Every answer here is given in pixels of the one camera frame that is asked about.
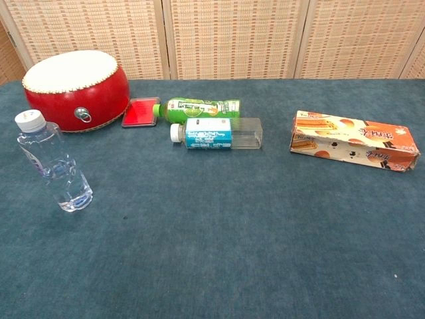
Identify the transparent water bottle white cap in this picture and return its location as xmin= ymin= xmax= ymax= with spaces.
xmin=14 ymin=108 xmax=94 ymax=213

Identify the clear bottle blue label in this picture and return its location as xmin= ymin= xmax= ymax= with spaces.
xmin=169 ymin=117 xmax=264 ymax=151

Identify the green tea bottle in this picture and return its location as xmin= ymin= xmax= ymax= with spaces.
xmin=152 ymin=97 xmax=242 ymax=123

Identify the blue carpet table cover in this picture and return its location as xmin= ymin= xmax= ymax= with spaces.
xmin=0 ymin=78 xmax=425 ymax=319

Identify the red ink pad case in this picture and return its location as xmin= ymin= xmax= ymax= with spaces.
xmin=121 ymin=97 xmax=161 ymax=128

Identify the woven bamboo screen panel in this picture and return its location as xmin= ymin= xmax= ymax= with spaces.
xmin=0 ymin=19 xmax=26 ymax=86
xmin=0 ymin=0 xmax=171 ymax=80
xmin=400 ymin=39 xmax=425 ymax=80
xmin=162 ymin=0 xmax=311 ymax=80
xmin=295 ymin=0 xmax=425 ymax=80

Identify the red drum white skin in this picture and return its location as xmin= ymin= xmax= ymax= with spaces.
xmin=22 ymin=49 xmax=131 ymax=133

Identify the orange biscuit box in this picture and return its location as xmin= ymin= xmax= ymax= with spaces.
xmin=290 ymin=110 xmax=421 ymax=173

